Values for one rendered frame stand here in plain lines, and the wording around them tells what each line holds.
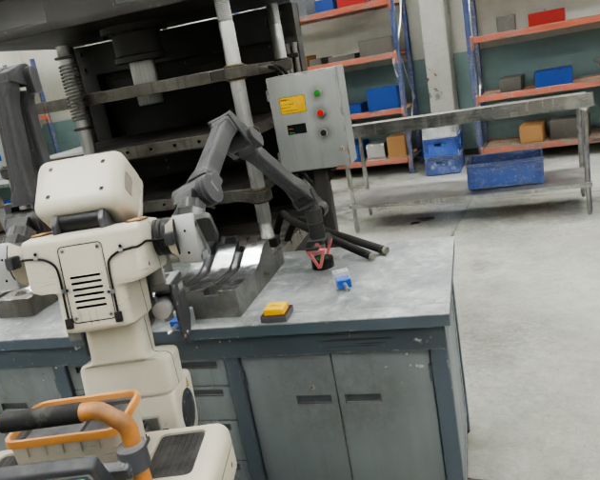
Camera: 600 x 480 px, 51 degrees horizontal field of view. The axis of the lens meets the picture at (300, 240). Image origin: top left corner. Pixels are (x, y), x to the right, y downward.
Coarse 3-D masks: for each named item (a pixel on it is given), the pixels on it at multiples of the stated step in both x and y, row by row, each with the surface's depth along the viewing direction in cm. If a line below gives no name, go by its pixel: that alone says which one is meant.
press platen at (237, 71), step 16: (240, 64) 245; (256, 64) 283; (272, 64) 291; (288, 64) 307; (160, 80) 264; (176, 80) 262; (192, 80) 261; (208, 80) 259; (224, 80) 257; (96, 96) 274; (112, 96) 272; (128, 96) 270; (48, 112) 282
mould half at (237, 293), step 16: (224, 256) 218; (256, 256) 213; (272, 256) 225; (192, 272) 216; (224, 272) 210; (240, 272) 207; (256, 272) 208; (272, 272) 224; (192, 288) 198; (224, 288) 193; (240, 288) 194; (256, 288) 207; (192, 304) 195; (208, 304) 193; (224, 304) 192; (240, 304) 192
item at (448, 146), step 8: (456, 136) 712; (424, 144) 725; (432, 144) 721; (440, 144) 717; (448, 144) 716; (456, 144) 713; (424, 152) 730; (432, 152) 724; (440, 152) 722; (448, 152) 719; (456, 152) 715
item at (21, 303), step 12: (24, 288) 241; (0, 300) 230; (12, 300) 228; (24, 300) 227; (36, 300) 231; (48, 300) 236; (0, 312) 232; (12, 312) 230; (24, 312) 229; (36, 312) 230
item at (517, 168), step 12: (480, 156) 552; (492, 156) 549; (504, 156) 546; (516, 156) 542; (528, 156) 539; (540, 156) 535; (468, 168) 520; (480, 168) 517; (492, 168) 514; (504, 168) 511; (516, 168) 508; (528, 168) 505; (540, 168) 502; (468, 180) 526; (480, 180) 520; (492, 180) 517; (504, 180) 514; (516, 180) 511; (528, 180) 508; (540, 180) 504
